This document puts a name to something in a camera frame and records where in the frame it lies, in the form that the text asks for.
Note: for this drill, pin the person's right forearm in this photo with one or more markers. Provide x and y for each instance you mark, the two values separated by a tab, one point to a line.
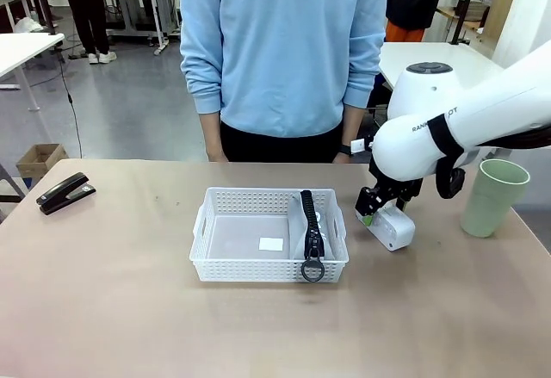
206	89

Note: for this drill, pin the black stapler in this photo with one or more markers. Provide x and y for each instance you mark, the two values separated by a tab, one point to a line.
64	195

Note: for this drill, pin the bystander in black clothes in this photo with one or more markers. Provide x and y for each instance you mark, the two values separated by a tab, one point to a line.
88	3

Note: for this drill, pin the white rectangular charger box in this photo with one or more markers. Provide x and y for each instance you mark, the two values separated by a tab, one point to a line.
396	229

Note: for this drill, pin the black wristwatch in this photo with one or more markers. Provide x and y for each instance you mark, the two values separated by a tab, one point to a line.
345	150

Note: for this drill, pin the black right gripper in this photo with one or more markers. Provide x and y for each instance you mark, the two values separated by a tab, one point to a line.
400	188

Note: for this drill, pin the black metal frame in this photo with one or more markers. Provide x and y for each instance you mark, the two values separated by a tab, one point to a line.
10	199

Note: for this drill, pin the black trousers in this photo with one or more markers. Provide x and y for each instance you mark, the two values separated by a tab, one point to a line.
275	147

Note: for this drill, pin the light blue sweatshirt torso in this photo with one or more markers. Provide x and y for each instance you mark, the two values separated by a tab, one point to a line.
280	51

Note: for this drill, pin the white plastic bag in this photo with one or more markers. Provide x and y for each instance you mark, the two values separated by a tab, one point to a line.
28	24

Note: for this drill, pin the brown cardboard box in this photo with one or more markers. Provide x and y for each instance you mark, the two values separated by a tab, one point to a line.
41	160

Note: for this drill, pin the bystander in orange clothes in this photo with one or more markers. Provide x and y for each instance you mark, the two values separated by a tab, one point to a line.
409	3

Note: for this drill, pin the black stand pole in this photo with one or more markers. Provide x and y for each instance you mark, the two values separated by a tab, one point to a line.
462	8

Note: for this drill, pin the person's right hand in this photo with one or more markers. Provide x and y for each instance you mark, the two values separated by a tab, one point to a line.
216	156

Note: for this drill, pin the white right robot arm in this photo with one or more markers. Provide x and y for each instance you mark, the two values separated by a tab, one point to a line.
482	102

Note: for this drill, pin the light wooden cabinet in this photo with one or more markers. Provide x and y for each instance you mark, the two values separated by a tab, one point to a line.
501	3

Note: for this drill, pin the light green plastic cup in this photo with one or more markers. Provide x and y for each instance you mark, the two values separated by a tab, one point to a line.
490	201

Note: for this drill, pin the white perforated plastic basket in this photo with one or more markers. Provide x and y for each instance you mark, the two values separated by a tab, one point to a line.
241	266

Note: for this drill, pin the person's left hand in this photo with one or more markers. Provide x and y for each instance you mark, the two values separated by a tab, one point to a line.
342	159

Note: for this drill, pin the person's left forearm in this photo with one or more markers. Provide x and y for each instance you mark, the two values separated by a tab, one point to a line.
357	89

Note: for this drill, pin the white table with slanted legs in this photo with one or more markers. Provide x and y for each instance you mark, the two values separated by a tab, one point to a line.
21	48

